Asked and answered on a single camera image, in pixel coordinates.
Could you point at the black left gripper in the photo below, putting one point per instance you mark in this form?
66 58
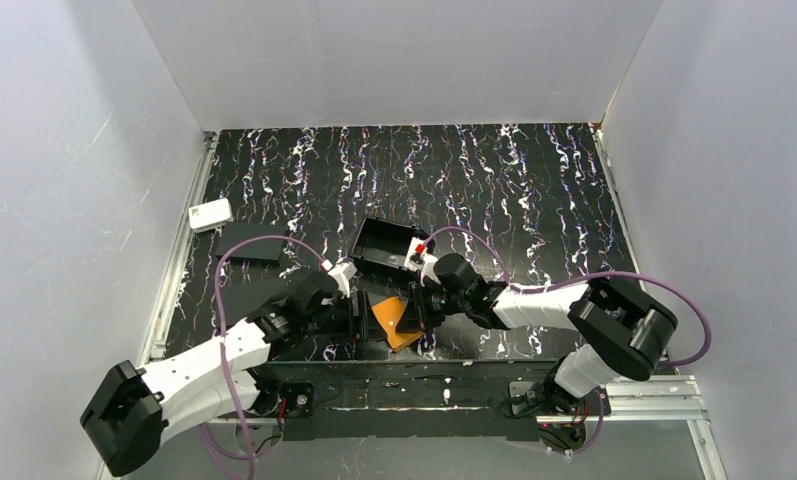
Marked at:
359 315

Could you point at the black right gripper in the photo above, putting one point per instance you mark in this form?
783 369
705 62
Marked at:
418 313

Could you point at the orange leather card holder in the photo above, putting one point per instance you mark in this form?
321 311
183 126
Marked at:
388 313

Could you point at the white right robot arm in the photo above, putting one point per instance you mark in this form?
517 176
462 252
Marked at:
625 330

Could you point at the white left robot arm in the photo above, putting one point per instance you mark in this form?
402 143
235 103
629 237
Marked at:
136 409

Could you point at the black card box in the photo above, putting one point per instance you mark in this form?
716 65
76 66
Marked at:
382 246

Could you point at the black box lid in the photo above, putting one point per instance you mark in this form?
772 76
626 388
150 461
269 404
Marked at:
266 252

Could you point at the small white box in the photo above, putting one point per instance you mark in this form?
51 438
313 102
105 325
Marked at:
209 215

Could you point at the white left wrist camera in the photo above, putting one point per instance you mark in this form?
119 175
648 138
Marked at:
342 272

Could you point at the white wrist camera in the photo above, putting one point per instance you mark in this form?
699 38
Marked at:
427 274
342 272

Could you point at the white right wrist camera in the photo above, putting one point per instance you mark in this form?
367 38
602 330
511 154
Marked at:
427 274

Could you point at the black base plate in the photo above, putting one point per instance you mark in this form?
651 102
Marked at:
391 399

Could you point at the aluminium frame rail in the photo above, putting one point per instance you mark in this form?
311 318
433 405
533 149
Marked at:
162 312

